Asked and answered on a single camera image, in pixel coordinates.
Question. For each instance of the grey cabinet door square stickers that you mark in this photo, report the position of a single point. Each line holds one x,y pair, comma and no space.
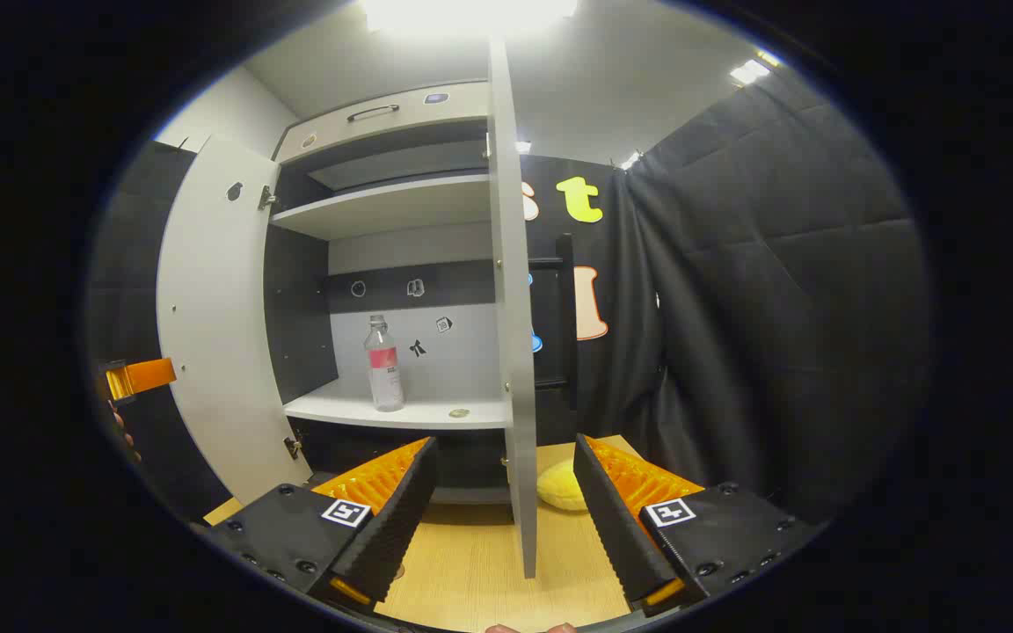
511,308

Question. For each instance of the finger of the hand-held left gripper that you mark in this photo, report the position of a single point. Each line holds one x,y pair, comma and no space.
142,378

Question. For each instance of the clear bottle with pink label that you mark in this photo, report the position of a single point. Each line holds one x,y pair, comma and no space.
383,369

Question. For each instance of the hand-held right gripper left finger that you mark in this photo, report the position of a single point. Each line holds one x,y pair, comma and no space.
401,519

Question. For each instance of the yellow plush lemon toy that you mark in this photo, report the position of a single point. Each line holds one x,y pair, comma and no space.
559,488

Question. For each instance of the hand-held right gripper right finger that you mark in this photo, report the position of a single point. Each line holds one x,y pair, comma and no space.
612,527

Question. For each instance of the grey cabinet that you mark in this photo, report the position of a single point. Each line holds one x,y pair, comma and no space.
401,207

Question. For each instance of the black backdrop cloth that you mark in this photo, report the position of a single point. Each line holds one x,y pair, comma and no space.
779,308

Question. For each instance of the grey cabinet drawer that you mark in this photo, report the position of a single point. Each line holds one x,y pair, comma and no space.
401,123

